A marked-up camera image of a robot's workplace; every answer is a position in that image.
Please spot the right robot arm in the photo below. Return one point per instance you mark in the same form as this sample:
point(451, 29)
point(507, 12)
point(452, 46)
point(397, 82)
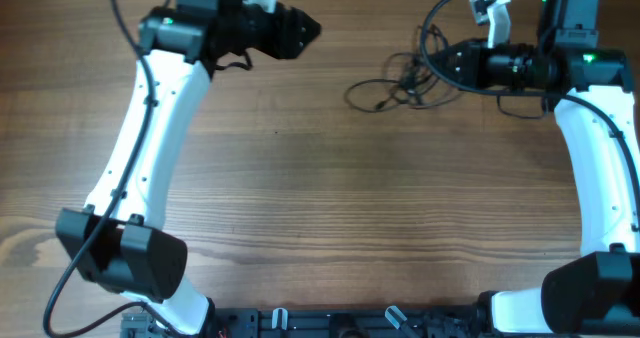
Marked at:
point(590, 92)

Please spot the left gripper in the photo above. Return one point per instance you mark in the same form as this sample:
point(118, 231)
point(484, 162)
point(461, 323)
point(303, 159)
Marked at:
point(290, 25)

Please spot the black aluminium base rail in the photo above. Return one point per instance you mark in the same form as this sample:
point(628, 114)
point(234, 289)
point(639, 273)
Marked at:
point(393, 322)

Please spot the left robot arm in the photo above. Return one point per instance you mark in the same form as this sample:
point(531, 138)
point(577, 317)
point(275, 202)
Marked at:
point(117, 240)

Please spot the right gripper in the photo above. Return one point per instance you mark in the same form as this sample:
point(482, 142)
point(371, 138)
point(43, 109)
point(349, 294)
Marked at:
point(473, 64)

